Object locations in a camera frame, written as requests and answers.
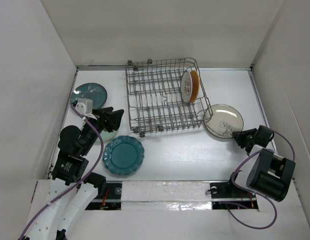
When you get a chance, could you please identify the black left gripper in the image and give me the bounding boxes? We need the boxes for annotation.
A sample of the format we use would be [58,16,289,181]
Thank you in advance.
[81,106,124,155]

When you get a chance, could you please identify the light green plate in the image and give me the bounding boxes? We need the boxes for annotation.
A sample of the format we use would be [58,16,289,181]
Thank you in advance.
[100,130,118,142]

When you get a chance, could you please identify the cream plate tree drawing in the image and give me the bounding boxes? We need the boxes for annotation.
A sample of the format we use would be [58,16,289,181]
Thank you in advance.
[204,104,244,139]

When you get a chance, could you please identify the teal scalloped plate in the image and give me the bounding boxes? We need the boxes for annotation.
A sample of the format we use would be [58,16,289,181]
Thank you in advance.
[102,135,145,176]

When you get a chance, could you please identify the white plate red characters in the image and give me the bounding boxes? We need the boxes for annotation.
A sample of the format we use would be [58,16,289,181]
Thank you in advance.
[180,70,192,103]

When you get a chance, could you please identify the woven-pattern orange plate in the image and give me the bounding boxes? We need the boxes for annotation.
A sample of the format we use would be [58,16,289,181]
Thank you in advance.
[189,70,200,103]

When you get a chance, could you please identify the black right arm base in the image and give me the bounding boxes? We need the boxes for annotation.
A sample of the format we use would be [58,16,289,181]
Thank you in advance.
[205,182,258,210]

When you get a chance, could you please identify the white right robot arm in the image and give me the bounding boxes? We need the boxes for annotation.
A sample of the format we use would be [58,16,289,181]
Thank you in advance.
[232,125,295,202]

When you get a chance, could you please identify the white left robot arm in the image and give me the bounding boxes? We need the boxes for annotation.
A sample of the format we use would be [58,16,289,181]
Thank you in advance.
[19,104,124,240]

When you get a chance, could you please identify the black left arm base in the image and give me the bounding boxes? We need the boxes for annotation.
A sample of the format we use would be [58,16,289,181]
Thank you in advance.
[86,181,122,211]

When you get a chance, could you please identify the dark teal glazed plate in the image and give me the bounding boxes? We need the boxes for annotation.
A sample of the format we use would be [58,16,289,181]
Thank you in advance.
[70,82,108,109]

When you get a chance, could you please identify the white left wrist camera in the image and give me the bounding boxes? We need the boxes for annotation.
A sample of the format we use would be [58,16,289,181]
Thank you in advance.
[75,98,93,116]

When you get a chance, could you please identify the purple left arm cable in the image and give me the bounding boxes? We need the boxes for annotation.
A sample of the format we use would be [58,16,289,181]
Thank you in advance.
[17,103,107,240]

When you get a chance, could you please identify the grey wire dish rack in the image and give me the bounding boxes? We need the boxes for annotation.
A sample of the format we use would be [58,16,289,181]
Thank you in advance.
[125,57,213,137]

